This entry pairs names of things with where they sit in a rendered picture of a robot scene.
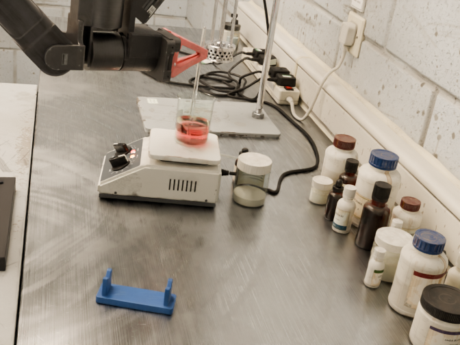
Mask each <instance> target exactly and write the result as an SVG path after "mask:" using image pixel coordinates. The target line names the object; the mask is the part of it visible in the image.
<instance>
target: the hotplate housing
mask: <svg viewBox="0 0 460 345"><path fill-rule="evenodd" d="M149 138H150V136H149V137H144V138H143V143H142V154H141V161H140V165H139V166H138V167H135V168H132V169H131V170H128V171H125V172H122V173H121V174H119V175H116V176H113V177H110V178H109V179H106V180H104V181H100V180H101V174H102V171H103V165H104V162H105V157H106V156H105V157H104V160H103V165H102V169H101V174H100V177H99V182H98V187H97V191H99V197H102V198H111V199H126V200H134V201H150V202H158V203H173V204H182V205H197V206H206V207H215V206H216V202H218V195H219V189H220V181H221V176H223V175H224V176H226V175H229V171H228V170H224V169H221V167H220V164H219V165H209V164H195V163H187V162H174V161H166V160H158V159H151V158H149V156H148V152H149Z"/></svg>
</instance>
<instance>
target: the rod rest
mask: <svg viewBox="0 0 460 345"><path fill-rule="evenodd" d="M111 282H112V269H111V268H108V269H107V272H106V276H105V277H104V278H103V282H102V284H101V287H100V288H99V291H98V292H97V295H96V302H97V303H101V304H106V305H113V306H118V307H126V308H130V309H138V310H142V311H150V312H155V313H159V314H167V315H171V314H172V313H173V309H174V307H175V302H176V297H177V296H176V295H175V294H171V292H172V286H173V279H170V278H169V279H168V283H167V287H166V289H165V292H158V291H153V290H146V289H141V288H136V287H129V286H124V285H116V284H112V283H111Z"/></svg>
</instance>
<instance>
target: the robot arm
mask: <svg viewBox="0 0 460 345"><path fill-rule="evenodd" d="M164 1H165V0H71V8H70V12H69V13H68V22H67V30H66V31H61V30H60V29H59V28H58V27H57V25H56V24H55V23H53V22H52V21H51V20H50V19H49V17H48V16H47V15H46V14H45V13H44V12H43V11H42V10H41V9H40V8H39V7H38V6H37V5H36V4H35V3H34V2H33V0H0V26H1V27H2V28H3V29H4V30H5V31H6V32H7V33H8V34H9V35H10V36H11V37H12V39H13V41H14V42H15V43H16V44H17V45H18V47H19V48H20V49H21V50H22V51H23V53H24V54H25V55H26V56H27V57H28V58H29V59H30V60H31V61H32V62H33V63H34V64H35V65H36V66H37V67H38V68H39V69H40V70H41V71H42V72H43V73H45V74H47V75H50V76H54V77H57V76H61V75H64V74H66V73H67V72H69V71H83V70H85V71H146V72H148V73H149V74H150V75H152V76H153V77H154V78H156V79H157V80H159V81H160V82H169V81H170V78H173V77H175V76H177V75H178V74H180V73H182V72H183V71H185V70H186V69H188V68H190V67H191V66H193V65H195V64H197V63H199V62H201V61H203V60H205V59H207V53H208V50H207V49H205V48H203V47H201V46H199V45H197V44H195V43H193V42H191V41H189V40H187V39H185V38H184V37H182V36H180V35H178V34H176V33H174V32H172V31H170V30H168V29H166V28H160V27H159V28H158V29H157V30H154V29H152V28H150V27H149V26H148V24H143V23H146V22H147V21H148V20H149V19H150V18H151V17H152V15H153V14H154V13H155V11H156V10H157V9H158V8H159V6H161V4H162V3H163V2H164ZM136 18H137V19H138V20H139V21H140V22H141V23H142V24H135V21H136ZM107 31H113V32H107ZM182 46H185V47H187V48H190V49H192V50H194V51H196V53H195V54H192V55H188V56H185V57H180V58H178V53H179V52H180V49H181V47H182Z"/></svg>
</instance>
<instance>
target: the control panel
mask: <svg viewBox="0 0 460 345"><path fill-rule="evenodd" d="M142 143H143V139H140V140H137V141H135V142H132V143H131V144H128V145H127V146H130V147H131V148H132V150H135V151H134V152H133V153H131V151H132V150H131V151H130V152H129V153H128V154H126V157H127V159H128V160H129V161H130V163H129V165H128V166H126V167H125V168H123V169H121V170H118V171H113V170H112V165H111V164H110V162H109V158H111V157H115V152H116V150H113V151H111V152H109V153H107V154H106V157H105V162H104V165H103V171H102V174H101V180H100V181H104V180H106V179H109V178H110V177H113V176H116V175H119V174H121V173H123V172H125V171H128V170H131V169H132V168H135V167H138V166H139V165H140V161H141V154H142ZM131 155H134V156H133V157H130V156H131Z"/></svg>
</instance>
